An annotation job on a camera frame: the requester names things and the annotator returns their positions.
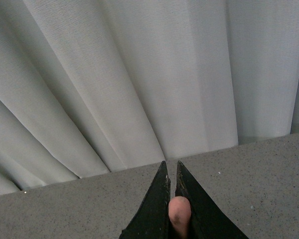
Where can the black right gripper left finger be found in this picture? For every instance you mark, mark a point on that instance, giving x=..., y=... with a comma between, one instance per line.
x=151, y=221

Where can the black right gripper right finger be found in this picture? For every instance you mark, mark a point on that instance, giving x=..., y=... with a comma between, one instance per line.
x=207, y=220

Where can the pink chopstick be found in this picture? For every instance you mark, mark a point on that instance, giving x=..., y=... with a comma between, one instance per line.
x=179, y=213

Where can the white pleated curtain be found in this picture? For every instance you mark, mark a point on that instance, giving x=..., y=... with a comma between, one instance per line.
x=89, y=87

